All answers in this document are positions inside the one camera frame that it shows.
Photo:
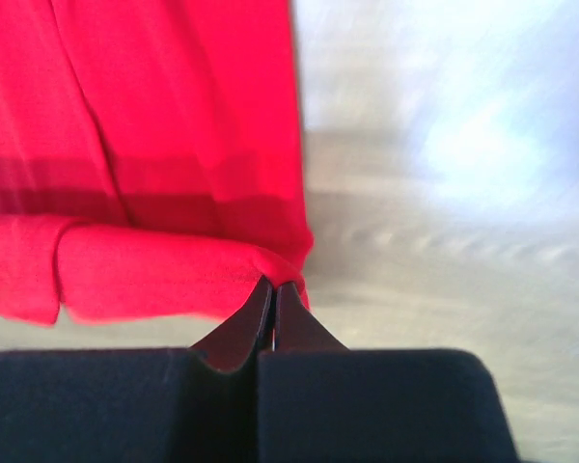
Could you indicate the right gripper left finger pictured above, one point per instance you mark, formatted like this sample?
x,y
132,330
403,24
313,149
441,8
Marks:
x,y
170,404

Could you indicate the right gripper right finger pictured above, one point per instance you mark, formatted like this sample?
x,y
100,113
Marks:
x,y
319,401

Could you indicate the bright red t shirt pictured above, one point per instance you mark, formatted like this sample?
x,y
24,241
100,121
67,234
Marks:
x,y
150,158

